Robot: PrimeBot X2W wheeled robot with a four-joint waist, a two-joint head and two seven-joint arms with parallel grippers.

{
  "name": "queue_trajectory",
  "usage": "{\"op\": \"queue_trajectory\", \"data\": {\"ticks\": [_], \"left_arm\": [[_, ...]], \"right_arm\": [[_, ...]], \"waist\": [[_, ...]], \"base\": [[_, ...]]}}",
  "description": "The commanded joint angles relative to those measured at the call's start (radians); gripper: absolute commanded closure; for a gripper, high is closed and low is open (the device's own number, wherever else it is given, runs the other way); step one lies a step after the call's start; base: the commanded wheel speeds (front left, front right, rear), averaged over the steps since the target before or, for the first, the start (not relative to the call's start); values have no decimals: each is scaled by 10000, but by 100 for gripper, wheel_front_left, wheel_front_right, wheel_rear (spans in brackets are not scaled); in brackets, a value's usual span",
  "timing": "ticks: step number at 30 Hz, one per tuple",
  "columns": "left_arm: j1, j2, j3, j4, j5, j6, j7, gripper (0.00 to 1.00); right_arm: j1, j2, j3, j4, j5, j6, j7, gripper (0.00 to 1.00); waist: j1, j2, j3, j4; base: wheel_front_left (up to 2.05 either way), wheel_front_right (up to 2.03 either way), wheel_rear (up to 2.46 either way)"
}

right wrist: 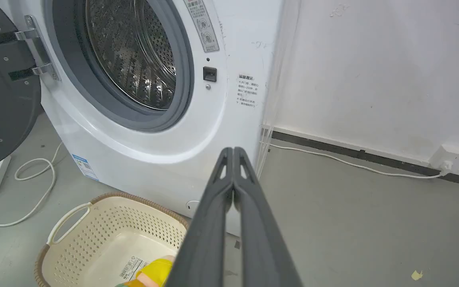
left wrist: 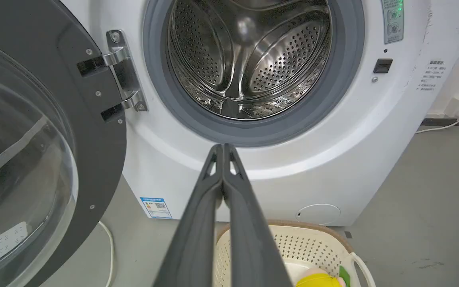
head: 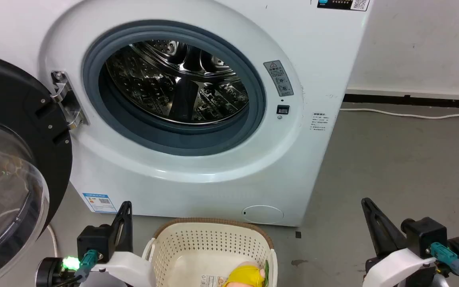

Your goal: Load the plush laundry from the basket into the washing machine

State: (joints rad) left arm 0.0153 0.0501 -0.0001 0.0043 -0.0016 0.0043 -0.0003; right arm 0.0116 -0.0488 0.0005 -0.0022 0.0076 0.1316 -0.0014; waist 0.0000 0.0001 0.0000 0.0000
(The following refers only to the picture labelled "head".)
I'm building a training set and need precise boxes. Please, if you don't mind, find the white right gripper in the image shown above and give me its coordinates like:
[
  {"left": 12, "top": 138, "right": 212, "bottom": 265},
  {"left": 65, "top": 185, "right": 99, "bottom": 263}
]
[{"left": 361, "top": 197, "right": 439, "bottom": 287}]

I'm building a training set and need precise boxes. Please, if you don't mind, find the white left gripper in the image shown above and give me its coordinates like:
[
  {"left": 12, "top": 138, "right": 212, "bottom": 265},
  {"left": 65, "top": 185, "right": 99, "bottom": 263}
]
[{"left": 79, "top": 201, "right": 155, "bottom": 287}]

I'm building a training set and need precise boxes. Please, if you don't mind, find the white front-load washing machine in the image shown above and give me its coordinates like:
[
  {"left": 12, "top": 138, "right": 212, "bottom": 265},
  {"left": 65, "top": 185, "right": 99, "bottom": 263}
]
[{"left": 0, "top": 0, "right": 373, "bottom": 228}]

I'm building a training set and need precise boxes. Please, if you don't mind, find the blue energy label sticker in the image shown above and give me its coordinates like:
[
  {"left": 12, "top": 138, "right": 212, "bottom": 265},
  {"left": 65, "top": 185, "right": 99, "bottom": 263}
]
[{"left": 82, "top": 193, "right": 118, "bottom": 214}]

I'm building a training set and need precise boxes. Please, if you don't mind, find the cream perforated laundry basket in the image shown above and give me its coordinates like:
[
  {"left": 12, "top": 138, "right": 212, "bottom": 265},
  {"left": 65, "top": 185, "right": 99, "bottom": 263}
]
[{"left": 141, "top": 218, "right": 278, "bottom": 287}]

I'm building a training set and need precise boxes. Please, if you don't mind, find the printed white product label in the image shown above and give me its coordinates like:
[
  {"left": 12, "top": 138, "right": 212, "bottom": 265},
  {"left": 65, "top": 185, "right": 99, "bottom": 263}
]
[{"left": 199, "top": 274, "right": 230, "bottom": 287}]

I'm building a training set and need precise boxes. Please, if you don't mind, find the round white filter cover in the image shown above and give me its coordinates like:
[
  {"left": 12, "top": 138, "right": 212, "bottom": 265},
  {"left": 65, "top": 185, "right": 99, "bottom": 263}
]
[{"left": 241, "top": 205, "right": 284, "bottom": 224}]

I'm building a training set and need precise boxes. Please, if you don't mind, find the small printed text label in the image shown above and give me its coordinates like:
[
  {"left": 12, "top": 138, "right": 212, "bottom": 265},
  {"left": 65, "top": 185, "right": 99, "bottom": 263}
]
[{"left": 310, "top": 112, "right": 328, "bottom": 132}]

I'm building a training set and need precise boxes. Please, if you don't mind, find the yellow cloth item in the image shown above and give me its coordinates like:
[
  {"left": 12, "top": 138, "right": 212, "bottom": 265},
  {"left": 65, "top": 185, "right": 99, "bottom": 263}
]
[{"left": 222, "top": 262, "right": 267, "bottom": 287}]

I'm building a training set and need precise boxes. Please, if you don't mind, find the chrome door hinge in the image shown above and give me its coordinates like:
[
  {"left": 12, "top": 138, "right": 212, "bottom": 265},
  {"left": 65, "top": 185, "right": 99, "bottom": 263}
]
[{"left": 51, "top": 71, "right": 89, "bottom": 130}]

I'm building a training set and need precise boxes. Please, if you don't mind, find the black round glass washer door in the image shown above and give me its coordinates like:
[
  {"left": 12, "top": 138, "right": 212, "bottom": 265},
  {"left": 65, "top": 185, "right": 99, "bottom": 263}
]
[{"left": 0, "top": 52, "right": 73, "bottom": 287}]

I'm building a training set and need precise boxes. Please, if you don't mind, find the steel washer drum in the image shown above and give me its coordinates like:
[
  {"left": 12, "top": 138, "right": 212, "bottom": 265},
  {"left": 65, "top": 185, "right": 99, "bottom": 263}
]
[{"left": 105, "top": 39, "right": 250, "bottom": 125}]

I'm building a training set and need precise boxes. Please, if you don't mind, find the grey rubber door gasket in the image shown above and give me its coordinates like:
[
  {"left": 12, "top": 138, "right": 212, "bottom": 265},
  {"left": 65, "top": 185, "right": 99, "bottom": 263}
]
[{"left": 82, "top": 20, "right": 267, "bottom": 157}]

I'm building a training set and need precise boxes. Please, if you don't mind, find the grey warning sticker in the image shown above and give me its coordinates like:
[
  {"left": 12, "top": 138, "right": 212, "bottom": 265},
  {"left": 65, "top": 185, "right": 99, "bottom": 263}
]
[{"left": 263, "top": 60, "right": 294, "bottom": 97}]

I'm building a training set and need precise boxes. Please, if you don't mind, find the black QR code label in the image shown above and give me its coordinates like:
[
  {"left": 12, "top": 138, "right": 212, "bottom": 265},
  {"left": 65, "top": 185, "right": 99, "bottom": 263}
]
[{"left": 317, "top": 0, "right": 370, "bottom": 12}]

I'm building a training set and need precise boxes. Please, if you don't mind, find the teal-plug left gripper cable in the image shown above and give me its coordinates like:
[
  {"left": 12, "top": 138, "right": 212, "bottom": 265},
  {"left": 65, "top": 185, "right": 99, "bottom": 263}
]
[{"left": 56, "top": 249, "right": 99, "bottom": 287}]

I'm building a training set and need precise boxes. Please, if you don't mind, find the teal-plug gripper cable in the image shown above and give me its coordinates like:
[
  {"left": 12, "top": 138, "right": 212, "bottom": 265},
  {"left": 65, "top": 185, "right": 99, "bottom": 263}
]
[
  {"left": 56, "top": 249, "right": 99, "bottom": 287},
  {"left": 427, "top": 242, "right": 459, "bottom": 287}
]

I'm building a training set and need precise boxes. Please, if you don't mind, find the thin white washer hose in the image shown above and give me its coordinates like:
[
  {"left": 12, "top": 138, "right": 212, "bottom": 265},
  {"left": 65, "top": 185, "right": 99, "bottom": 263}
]
[{"left": 46, "top": 224, "right": 59, "bottom": 258}]

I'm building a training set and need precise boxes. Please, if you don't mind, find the teal-plug right gripper cable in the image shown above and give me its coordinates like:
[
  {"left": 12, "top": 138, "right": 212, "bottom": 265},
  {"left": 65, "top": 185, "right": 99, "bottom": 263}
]
[{"left": 427, "top": 242, "right": 459, "bottom": 287}]

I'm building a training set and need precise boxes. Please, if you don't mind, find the long white floor cable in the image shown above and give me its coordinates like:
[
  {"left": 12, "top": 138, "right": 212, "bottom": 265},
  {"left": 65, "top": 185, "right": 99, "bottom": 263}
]
[{"left": 339, "top": 108, "right": 459, "bottom": 120}]

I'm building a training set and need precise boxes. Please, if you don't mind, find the black wall baseboard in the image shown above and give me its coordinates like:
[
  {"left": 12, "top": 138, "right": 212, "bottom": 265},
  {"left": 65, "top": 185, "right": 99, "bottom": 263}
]
[{"left": 343, "top": 93, "right": 459, "bottom": 109}]

